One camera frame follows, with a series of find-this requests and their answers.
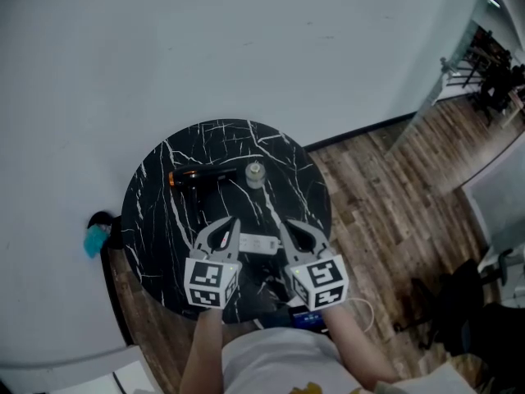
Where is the white desk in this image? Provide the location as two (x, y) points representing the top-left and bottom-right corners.
(477, 242), (525, 308)

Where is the blue plastic bag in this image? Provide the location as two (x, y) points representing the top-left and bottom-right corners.
(83, 224), (112, 259)

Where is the clear glass bottle gold cap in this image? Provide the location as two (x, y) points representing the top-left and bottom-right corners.
(244, 161), (267, 190)

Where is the black and orange tool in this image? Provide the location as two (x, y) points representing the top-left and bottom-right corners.
(167, 164), (240, 226)

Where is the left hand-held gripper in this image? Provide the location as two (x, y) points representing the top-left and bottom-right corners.
(183, 215), (243, 310)

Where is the white cable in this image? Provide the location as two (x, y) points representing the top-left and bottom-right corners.
(347, 296), (376, 334)

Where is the black metal rack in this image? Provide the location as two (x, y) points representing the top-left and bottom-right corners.
(445, 29), (512, 90)

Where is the person's right forearm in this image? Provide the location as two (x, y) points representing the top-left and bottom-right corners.
(322, 301), (402, 390)

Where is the metal door handle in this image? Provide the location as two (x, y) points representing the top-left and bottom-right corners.
(439, 56), (459, 78)

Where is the white power strip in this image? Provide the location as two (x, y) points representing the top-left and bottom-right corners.
(239, 232), (283, 257)

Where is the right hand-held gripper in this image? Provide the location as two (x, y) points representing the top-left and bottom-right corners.
(278, 218), (350, 313)

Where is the frosted glass partition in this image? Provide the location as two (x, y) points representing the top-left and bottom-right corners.
(459, 144), (525, 250)

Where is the white cabinet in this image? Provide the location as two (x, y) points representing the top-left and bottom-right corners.
(0, 343), (147, 394)

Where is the black office chair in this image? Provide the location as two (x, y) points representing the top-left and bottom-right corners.
(475, 62), (525, 117)
(449, 300), (525, 389)
(392, 257), (487, 350)

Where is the black device with blue screen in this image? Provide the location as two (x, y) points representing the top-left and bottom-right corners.
(288, 305), (330, 332)

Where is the black waste bin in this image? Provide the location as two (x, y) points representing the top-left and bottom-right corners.
(86, 209), (125, 250)

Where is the glass door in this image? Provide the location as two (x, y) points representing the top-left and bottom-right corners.
(384, 0), (500, 158)

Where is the person's left forearm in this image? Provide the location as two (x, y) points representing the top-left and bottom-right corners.
(179, 306), (226, 394)

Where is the person's white shirt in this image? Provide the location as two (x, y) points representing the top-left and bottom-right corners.
(220, 325), (481, 394)

